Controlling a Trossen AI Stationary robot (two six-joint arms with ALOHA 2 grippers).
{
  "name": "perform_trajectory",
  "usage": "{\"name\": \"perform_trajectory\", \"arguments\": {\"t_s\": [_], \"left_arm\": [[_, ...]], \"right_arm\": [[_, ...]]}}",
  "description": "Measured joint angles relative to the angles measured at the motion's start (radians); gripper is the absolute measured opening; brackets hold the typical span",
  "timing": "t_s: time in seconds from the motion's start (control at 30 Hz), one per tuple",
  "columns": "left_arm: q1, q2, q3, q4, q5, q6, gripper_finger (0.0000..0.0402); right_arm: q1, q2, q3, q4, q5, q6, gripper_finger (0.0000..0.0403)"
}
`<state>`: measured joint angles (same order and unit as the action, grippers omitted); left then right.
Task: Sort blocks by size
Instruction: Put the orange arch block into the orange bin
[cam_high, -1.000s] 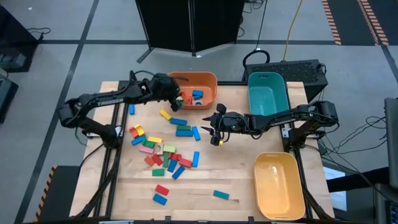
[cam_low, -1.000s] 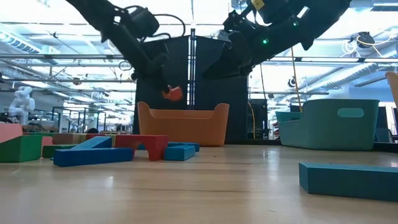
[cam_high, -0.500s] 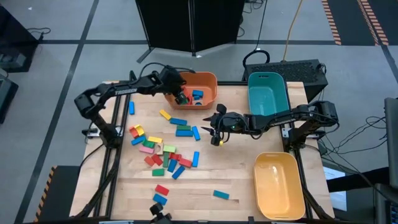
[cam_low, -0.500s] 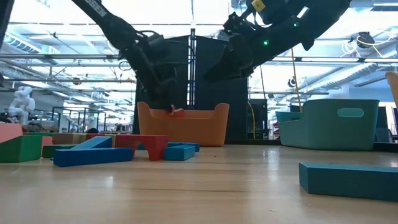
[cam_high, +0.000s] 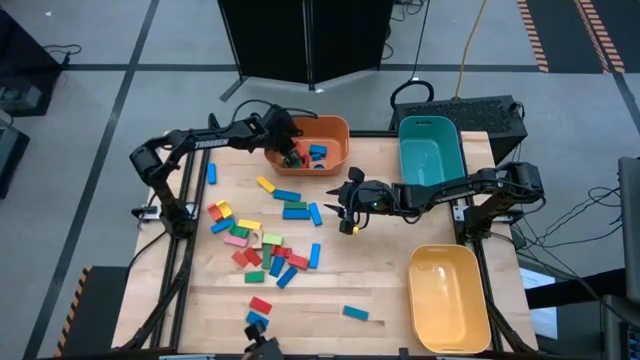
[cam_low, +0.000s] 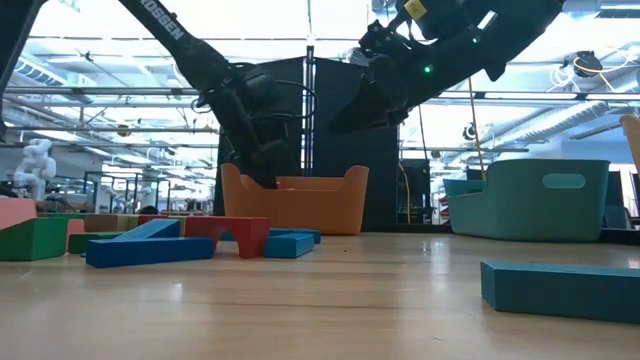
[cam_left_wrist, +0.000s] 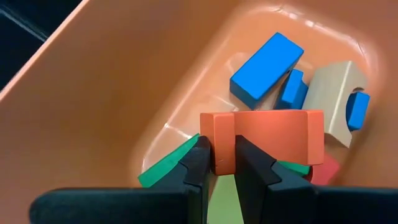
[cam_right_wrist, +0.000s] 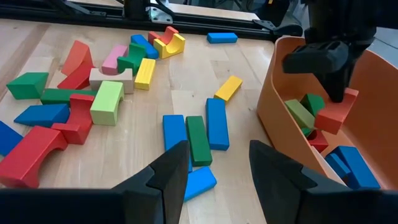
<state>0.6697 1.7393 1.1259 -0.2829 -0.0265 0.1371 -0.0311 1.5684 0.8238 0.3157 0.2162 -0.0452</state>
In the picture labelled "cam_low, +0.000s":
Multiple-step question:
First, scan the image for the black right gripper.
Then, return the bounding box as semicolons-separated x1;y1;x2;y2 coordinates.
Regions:
329;34;496;134

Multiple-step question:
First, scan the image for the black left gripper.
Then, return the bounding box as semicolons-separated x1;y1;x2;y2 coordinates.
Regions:
199;63;296;190

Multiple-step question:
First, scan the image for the red arch block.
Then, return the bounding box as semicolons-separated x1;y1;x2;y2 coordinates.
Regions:
183;215;272;260

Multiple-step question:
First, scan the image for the black partition panel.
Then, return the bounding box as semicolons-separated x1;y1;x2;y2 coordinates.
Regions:
213;56;306;217
312;56;401;232

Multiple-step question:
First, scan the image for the orange plastic bin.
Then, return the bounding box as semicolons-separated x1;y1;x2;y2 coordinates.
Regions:
220;163;371;237

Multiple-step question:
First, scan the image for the black computer case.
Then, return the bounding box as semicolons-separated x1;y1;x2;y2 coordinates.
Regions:
399;158;432;225

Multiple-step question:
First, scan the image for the yellow tag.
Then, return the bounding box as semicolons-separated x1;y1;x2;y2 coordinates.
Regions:
402;0;428;21

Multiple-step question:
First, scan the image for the grey metal crossbar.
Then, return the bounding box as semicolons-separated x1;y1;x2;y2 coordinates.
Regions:
399;146;530;153
3;86;204;97
424;91;640;101
0;125;220;134

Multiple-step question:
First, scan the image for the long blue block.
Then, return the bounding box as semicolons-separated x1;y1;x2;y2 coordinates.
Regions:
85;236;216;270

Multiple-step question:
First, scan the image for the tan block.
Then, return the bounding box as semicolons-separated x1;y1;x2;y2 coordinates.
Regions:
83;213;141;233

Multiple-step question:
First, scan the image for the teal plastic bin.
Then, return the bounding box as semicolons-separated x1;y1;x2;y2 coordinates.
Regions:
443;158;611;244

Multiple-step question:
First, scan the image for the long green block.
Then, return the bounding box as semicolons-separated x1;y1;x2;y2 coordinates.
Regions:
67;231;126;255

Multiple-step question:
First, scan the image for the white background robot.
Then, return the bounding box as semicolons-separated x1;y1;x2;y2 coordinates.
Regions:
12;138;58;201

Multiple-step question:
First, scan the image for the teal block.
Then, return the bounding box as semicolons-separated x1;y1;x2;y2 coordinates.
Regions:
480;260;640;325

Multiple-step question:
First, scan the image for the metal partition post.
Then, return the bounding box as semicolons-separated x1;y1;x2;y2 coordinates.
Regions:
303;44;315;177

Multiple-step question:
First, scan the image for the black hanging cable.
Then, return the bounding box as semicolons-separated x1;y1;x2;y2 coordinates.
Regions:
417;102;432;161

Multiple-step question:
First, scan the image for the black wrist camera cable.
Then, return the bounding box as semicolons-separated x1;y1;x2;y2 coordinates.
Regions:
269;78;320;121

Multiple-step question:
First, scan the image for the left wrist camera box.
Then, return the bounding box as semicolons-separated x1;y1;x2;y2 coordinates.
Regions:
238;63;281;109

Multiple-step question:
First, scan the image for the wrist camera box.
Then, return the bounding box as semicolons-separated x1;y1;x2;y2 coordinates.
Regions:
358;18;404;57
238;63;281;109

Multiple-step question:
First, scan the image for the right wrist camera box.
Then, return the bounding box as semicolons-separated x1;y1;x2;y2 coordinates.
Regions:
358;18;404;57

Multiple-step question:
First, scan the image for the short yellow cable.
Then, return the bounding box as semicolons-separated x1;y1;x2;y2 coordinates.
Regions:
397;162;412;225

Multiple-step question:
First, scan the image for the yellow hanging cable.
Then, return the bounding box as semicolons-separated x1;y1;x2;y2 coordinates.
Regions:
467;77;488;182

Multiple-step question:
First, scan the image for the black aluminium table frame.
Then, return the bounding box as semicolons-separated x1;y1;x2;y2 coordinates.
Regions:
359;222;640;246

